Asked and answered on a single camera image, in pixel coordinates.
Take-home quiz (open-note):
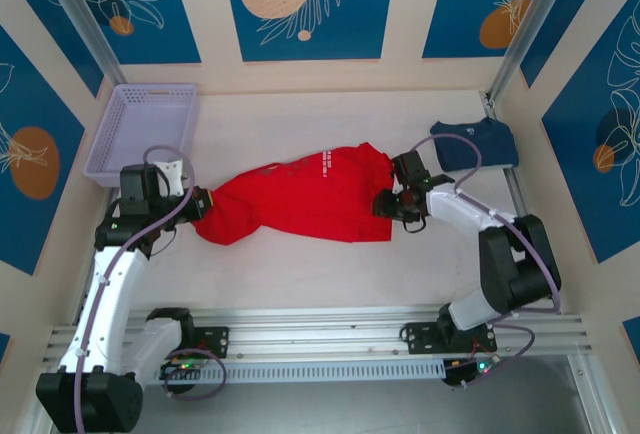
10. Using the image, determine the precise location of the folded navy t-shirt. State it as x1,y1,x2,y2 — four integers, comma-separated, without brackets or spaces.
429,119,520,173

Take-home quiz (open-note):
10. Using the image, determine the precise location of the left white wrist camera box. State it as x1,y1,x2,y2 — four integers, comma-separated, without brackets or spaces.
153,158,187,195

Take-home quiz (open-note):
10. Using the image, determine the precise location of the blue floral wall panel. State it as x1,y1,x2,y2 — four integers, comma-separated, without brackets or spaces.
221,0,398,62
0,23,86,276
422,0,556,59
542,0,640,264
64,0,203,65

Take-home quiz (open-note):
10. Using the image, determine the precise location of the grey slotted cable duct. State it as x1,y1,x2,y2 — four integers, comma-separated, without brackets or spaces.
63,359,447,386

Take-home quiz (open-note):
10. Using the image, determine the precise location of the aluminium mounting rail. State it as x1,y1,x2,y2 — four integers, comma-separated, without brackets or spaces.
42,306,594,365

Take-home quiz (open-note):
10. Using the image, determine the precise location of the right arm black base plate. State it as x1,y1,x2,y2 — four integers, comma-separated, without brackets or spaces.
402,322,499,355

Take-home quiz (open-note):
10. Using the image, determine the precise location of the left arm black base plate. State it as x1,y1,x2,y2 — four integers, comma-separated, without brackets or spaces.
138,326,231,360

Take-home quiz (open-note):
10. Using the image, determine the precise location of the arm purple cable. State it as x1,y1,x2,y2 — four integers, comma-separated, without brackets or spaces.
73,143,227,434
409,133,563,390

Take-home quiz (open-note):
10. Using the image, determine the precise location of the red t-shirt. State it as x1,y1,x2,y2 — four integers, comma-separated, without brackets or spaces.
192,142,396,247

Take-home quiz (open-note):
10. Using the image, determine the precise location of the aluminium frame post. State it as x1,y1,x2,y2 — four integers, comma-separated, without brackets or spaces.
487,0,576,105
37,0,127,86

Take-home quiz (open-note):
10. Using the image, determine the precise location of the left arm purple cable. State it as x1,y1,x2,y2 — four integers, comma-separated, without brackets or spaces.
73,143,227,434

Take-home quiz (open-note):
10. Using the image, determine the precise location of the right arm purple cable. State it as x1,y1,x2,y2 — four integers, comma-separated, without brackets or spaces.
409,133,563,390

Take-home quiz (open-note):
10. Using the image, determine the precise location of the lavender plastic basket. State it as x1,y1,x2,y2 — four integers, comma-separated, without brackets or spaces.
82,83,201,190

